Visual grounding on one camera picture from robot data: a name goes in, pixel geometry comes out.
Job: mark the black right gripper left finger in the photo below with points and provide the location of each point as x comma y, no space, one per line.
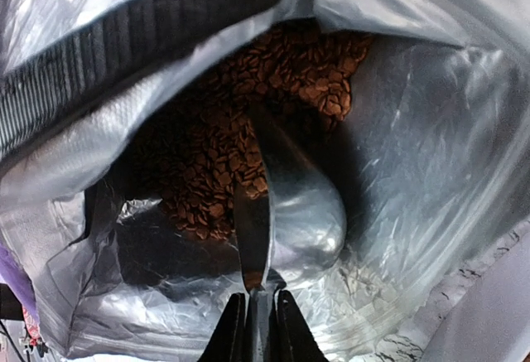
226,342

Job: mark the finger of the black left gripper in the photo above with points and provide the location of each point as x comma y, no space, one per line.
40,96

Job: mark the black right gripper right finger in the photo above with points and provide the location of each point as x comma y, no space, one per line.
290,336

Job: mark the silver metal scoop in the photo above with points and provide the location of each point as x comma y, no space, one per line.
287,237

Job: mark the purple puppy food bag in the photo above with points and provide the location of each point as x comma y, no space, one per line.
432,165

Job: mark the brown kibble inside bag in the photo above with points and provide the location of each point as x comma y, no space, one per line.
194,151

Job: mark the red patterned ceramic bowl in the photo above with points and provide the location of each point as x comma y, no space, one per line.
32,327

